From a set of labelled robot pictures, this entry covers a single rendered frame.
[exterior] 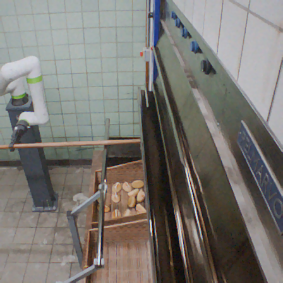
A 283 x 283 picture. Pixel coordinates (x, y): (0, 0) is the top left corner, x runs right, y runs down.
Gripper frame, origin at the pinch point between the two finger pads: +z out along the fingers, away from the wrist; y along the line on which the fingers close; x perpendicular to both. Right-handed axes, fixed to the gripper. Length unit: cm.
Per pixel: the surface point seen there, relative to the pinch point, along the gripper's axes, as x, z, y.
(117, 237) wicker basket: -70, 35, 52
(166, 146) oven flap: -97, 43, -30
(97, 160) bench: -50, -58, 60
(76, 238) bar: -44, 41, 45
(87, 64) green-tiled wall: -39, -121, -9
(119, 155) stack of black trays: -70, -39, 40
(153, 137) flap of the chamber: -93, 26, -23
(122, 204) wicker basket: -73, -2, 58
